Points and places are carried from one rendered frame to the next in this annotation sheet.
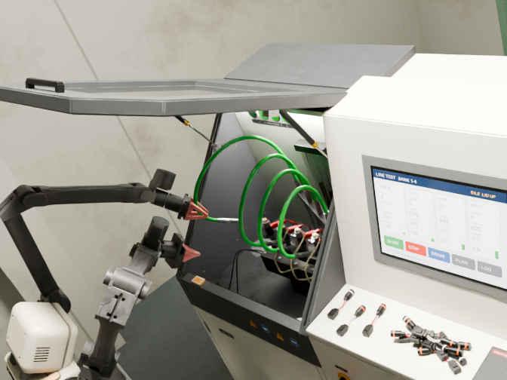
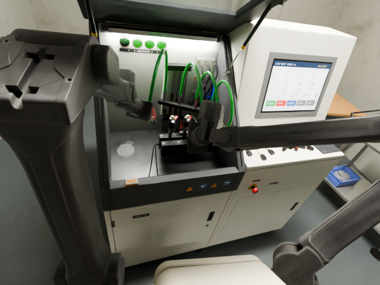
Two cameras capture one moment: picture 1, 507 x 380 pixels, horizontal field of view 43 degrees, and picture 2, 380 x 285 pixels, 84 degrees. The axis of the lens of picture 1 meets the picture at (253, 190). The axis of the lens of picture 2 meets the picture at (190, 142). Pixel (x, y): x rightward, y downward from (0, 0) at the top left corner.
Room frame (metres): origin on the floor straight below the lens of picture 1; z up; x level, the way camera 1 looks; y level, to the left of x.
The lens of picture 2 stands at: (1.68, 0.86, 1.71)
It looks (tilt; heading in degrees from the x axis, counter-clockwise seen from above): 39 degrees down; 279
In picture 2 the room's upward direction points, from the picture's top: 12 degrees clockwise
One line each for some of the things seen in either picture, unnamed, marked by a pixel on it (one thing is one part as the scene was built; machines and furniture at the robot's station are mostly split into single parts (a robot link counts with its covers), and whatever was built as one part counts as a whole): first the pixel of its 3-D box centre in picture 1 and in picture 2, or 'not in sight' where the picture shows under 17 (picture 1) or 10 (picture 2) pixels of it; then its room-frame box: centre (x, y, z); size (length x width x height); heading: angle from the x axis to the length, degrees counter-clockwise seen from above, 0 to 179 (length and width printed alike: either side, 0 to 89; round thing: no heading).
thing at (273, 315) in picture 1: (245, 314); (177, 186); (1.80, 0.21, 0.87); 0.62 x 0.04 x 0.16; 33
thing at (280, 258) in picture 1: (307, 272); (188, 147); (1.83, -0.06, 0.91); 0.34 x 0.10 x 0.15; 33
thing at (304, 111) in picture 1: (283, 108); (166, 34); (2.08, -0.21, 1.43); 0.54 x 0.03 x 0.02; 33
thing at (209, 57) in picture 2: not in sight; (202, 79); (1.88, -0.35, 1.20); 0.13 x 0.03 x 0.31; 33
